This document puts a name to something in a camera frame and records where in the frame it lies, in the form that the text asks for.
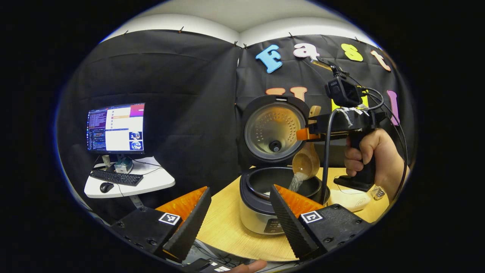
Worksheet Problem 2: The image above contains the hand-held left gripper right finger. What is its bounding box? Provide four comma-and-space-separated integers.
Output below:
270, 185, 374, 262

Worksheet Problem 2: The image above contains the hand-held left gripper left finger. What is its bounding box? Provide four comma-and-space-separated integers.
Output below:
108, 186, 212, 265

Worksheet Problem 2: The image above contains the wooden spoon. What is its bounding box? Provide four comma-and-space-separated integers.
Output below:
292, 105, 322, 181

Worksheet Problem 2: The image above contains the silver black rice cooker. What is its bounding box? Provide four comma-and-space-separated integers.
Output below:
237, 95, 331, 235

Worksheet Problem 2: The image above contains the white side table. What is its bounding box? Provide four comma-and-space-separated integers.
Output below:
84, 156, 176, 210

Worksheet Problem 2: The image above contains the black keyboard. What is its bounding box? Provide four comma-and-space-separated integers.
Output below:
90, 169, 144, 187

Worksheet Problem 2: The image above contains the computer monitor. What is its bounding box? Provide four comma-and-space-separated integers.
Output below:
86, 102, 146, 167

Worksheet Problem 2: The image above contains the thick black gripper cable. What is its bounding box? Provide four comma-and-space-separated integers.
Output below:
320, 109, 339, 205

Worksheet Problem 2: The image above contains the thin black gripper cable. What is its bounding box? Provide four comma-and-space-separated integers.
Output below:
350, 76, 408, 199

